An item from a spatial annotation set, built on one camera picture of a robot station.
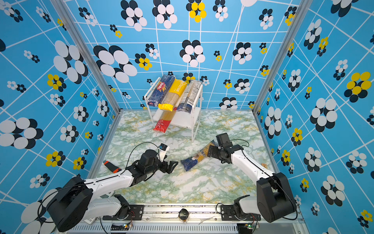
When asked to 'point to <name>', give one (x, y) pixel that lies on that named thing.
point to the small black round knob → (183, 214)
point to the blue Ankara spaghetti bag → (189, 163)
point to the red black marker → (114, 168)
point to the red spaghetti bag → (164, 120)
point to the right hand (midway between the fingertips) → (216, 153)
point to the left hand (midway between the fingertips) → (173, 159)
